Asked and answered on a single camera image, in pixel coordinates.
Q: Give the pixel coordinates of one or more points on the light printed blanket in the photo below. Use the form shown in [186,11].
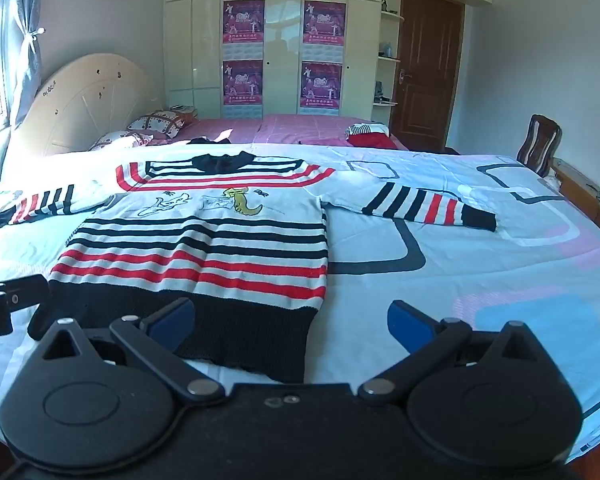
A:
[480,280]

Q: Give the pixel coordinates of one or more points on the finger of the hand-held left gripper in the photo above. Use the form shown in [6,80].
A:
[27,287]

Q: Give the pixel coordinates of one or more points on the pink bed sheet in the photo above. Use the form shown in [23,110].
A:
[290,127]

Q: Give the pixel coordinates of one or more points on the cream rounded headboard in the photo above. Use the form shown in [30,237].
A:
[80,105]

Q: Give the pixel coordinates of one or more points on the purple wall poster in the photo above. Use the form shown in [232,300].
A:
[243,21]
[243,82]
[324,22]
[321,84]

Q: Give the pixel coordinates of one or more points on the grey blue curtain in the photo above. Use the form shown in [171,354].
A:
[22,35]

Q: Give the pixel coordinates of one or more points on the brown wooden door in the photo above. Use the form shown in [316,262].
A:
[427,65]

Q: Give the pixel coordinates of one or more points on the wooden side cabinet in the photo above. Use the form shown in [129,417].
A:
[585,195]

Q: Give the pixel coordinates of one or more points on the blue bottle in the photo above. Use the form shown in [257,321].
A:
[387,49]

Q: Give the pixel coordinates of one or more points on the cream wardrobe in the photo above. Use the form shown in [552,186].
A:
[280,35]

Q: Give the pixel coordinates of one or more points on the dark wooden chair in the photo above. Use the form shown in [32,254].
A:
[537,142]

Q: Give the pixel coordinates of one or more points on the cream corner shelf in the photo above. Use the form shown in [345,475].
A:
[387,60]

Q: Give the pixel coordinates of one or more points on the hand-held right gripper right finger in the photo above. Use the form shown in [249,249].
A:
[404,322]

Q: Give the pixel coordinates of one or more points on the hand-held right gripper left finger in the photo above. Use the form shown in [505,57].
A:
[176,319]

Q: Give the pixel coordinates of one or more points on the patterned pillow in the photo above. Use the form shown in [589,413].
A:
[157,122]
[115,139]

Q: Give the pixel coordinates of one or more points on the black and white striped cloth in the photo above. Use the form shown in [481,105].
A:
[364,128]

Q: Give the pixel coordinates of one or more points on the striped knit sweater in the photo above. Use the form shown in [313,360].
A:
[195,260]

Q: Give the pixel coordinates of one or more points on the red cloth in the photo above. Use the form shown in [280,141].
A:
[375,141]

